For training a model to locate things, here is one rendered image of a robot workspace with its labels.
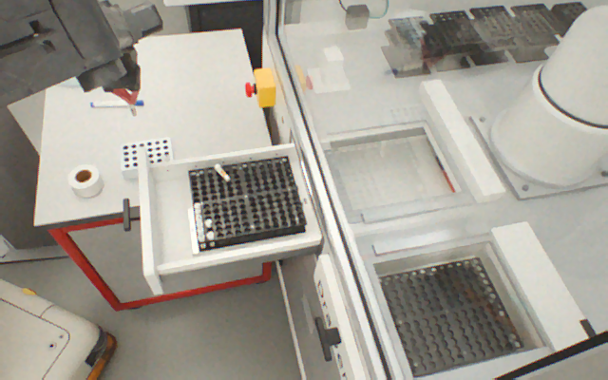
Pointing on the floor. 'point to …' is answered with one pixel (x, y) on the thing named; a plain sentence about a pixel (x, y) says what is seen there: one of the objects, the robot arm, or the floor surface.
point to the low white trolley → (82, 206)
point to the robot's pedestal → (21, 198)
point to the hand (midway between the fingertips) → (131, 99)
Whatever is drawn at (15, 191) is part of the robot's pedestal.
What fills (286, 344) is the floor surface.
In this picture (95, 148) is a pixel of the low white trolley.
